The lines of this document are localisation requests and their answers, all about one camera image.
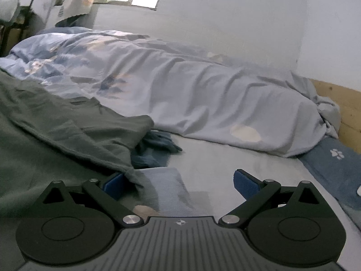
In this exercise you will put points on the light blue pants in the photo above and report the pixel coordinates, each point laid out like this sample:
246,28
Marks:
169,189

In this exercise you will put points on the cream printed curtain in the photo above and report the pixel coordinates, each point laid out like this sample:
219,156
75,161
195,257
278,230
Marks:
79,0

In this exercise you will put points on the green t-shirt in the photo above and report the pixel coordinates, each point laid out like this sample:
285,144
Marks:
42,135

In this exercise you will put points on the wooden headboard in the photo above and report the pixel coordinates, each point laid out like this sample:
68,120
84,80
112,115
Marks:
347,110

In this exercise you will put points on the blue dog print pillow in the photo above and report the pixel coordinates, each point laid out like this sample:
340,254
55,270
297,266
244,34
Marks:
330,169

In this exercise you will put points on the printed blue duvet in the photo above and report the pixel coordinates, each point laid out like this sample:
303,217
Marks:
183,90

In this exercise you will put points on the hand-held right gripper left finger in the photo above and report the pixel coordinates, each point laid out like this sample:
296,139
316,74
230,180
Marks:
112,185

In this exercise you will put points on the small beige cloth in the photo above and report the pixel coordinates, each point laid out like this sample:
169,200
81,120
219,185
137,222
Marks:
145,211

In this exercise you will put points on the dark blue shirt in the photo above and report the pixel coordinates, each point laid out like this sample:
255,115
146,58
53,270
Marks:
155,146

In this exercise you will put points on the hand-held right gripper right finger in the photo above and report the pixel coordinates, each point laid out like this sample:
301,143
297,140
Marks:
246,186

